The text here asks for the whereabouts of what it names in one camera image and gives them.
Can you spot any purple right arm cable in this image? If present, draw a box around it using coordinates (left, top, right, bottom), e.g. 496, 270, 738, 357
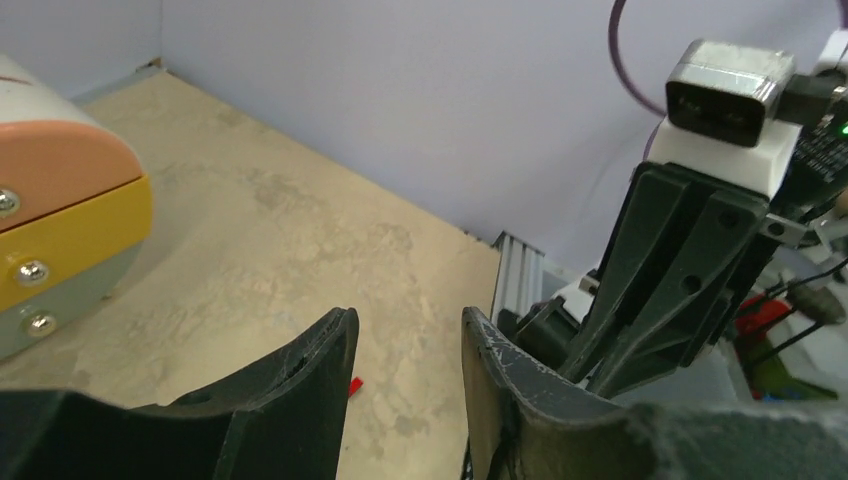
608, 0, 667, 164

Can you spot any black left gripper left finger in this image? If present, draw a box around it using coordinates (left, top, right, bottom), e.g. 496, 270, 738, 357
1, 308, 359, 479

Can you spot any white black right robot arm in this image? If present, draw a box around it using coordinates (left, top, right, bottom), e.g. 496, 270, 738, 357
496, 105, 847, 398

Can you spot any red pen cap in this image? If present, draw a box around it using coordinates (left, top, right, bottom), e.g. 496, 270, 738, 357
348, 377, 363, 398

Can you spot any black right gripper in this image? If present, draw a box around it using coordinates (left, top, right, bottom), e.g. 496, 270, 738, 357
503, 162, 776, 398

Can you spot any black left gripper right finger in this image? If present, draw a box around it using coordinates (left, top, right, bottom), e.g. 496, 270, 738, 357
461, 307, 847, 479

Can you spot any round cream drawer cabinet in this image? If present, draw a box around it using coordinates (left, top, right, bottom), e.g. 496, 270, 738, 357
1, 56, 153, 358

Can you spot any aluminium frame rail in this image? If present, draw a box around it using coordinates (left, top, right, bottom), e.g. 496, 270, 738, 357
491, 231, 544, 326

